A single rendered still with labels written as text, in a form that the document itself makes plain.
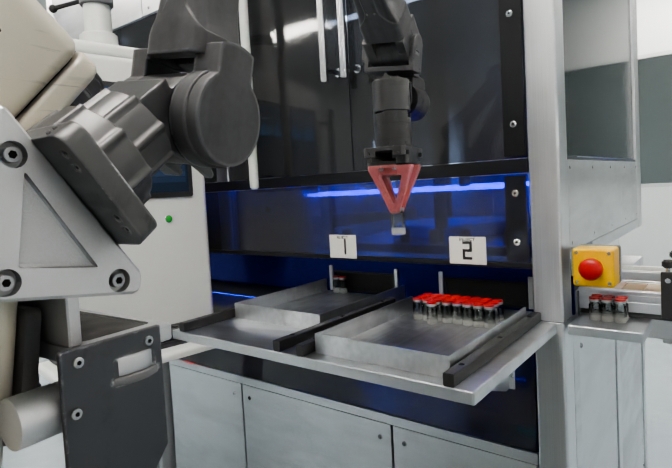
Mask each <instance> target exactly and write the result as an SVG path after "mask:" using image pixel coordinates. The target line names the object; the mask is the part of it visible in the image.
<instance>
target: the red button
mask: <svg viewBox="0 0 672 468"><path fill-rule="evenodd" d="M578 271H579V274H580V275H581V277H583V278H584V279H586V280H589V281H593V280H596V279H598V278H599V277H601V275H602V274H603V265H602V264H601V262H600V261H598V260H597V259H594V258H588V259H585V260H583V261H582V262H581V263H580V264H579V267H578Z"/></svg>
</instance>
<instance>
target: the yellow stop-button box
mask: <svg viewBox="0 0 672 468"><path fill-rule="evenodd" d="M572 255H573V283H574V285H577V286H592V287H607V288H614V287H615V286H616V285H617V284H618V283H620V282H621V281H622V275H621V246H620V245H596V244H581V245H579V246H578V247H576V248H574V249H573V250H572ZM588 258H594V259H597V260H598V261H600V262H601V264H602V265H603V274H602V275H601V277H599V278H598V279H596V280H593V281H589V280H586V279H584V278H583V277H581V275H580V274H579V271H578V267H579V264H580V263H581V262H582V261H583V260H585V259H588Z"/></svg>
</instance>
